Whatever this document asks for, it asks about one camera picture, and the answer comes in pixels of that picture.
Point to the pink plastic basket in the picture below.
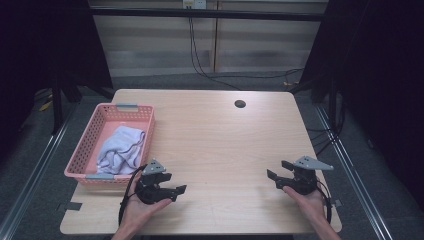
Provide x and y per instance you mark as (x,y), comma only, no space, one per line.
(100,133)

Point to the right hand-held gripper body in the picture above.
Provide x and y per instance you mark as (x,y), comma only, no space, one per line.
(303,181)

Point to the person's left hand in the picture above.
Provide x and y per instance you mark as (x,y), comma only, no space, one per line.
(140,210)

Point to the round black table grommet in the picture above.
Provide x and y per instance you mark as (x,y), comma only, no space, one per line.
(240,103)

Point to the black tape piece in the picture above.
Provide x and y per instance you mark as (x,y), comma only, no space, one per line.
(73,206)

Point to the black horizontal bar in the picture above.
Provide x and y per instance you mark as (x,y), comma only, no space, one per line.
(206,14)

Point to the white patterned towel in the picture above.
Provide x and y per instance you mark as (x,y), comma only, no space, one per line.
(121,150)

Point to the white wall socket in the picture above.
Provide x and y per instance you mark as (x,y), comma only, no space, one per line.
(195,4)

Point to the aluminium floor rail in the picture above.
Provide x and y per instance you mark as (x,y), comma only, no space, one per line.
(353,173)
(36,166)

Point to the black curtain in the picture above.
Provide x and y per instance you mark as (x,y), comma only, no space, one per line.
(383,83)
(50,43)

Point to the person's right hand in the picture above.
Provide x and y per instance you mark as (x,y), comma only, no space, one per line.
(313,205)

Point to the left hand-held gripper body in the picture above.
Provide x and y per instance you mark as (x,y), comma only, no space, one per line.
(146,193)

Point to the grey tape piece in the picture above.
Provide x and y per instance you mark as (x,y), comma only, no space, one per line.
(337,203)

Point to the black metal stand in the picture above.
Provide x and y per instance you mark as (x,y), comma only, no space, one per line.
(57,106)

